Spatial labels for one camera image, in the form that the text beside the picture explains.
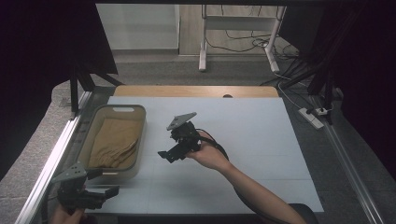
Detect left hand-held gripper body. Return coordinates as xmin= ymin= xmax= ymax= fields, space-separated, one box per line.
xmin=50 ymin=162 xmax=106 ymax=210

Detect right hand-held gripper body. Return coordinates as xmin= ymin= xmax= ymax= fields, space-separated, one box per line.
xmin=166 ymin=111 xmax=202 ymax=156

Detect beige basket with green rim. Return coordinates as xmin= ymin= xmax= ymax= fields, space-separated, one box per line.
xmin=74 ymin=104 xmax=148 ymax=185

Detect brown pants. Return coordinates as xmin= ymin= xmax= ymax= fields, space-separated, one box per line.
xmin=88 ymin=118 xmax=144 ymax=170

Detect person's left hand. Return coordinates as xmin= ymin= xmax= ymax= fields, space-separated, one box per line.
xmin=49 ymin=204 xmax=87 ymax=224

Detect person's right hand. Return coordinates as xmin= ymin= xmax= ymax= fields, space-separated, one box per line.
xmin=186 ymin=131 xmax=233 ymax=172

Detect light blue table mat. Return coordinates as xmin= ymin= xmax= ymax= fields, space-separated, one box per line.
xmin=78 ymin=96 xmax=325 ymax=216

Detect black metal stand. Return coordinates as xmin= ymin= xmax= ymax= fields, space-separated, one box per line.
xmin=281 ymin=60 xmax=336 ymax=126
xmin=69 ymin=60 xmax=124 ymax=114

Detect black curtain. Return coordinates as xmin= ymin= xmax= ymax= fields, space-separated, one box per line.
xmin=0 ymin=0 xmax=120 ymax=182
xmin=278 ymin=0 xmax=396 ymax=181

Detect white power strip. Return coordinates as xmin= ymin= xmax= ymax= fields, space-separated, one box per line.
xmin=298 ymin=107 xmax=325 ymax=130

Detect aluminium rail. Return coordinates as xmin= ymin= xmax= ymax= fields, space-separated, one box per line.
xmin=311 ymin=96 xmax=386 ymax=224
xmin=14 ymin=91 xmax=93 ymax=224

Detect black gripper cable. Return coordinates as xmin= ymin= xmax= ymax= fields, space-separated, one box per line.
xmin=195 ymin=128 xmax=231 ymax=161

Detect white desk frame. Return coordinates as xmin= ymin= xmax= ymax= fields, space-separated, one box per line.
xmin=198 ymin=4 xmax=288 ymax=74

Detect white floor cable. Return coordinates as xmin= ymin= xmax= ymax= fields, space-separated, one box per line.
xmin=276 ymin=73 xmax=304 ymax=110

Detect black floor cables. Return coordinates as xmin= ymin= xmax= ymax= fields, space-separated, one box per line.
xmin=205 ymin=4 xmax=301 ymax=61

